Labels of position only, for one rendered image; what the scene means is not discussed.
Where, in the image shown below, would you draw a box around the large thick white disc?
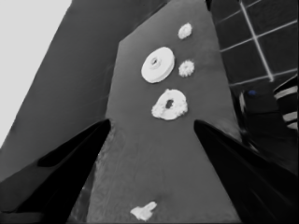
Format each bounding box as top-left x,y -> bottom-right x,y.
140,46 -> 176,84

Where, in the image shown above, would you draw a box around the small white T-shaped piece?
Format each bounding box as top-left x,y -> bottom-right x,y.
130,201 -> 158,222

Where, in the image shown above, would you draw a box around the small white toothed gear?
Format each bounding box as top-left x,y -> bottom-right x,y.
174,98 -> 189,120
177,22 -> 193,40
151,102 -> 167,119
178,59 -> 196,78

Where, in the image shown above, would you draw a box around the dark robot torso block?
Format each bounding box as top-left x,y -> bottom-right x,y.
232,74 -> 299,175

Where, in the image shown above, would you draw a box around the white round carrier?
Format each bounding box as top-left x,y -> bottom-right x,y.
151,88 -> 189,121

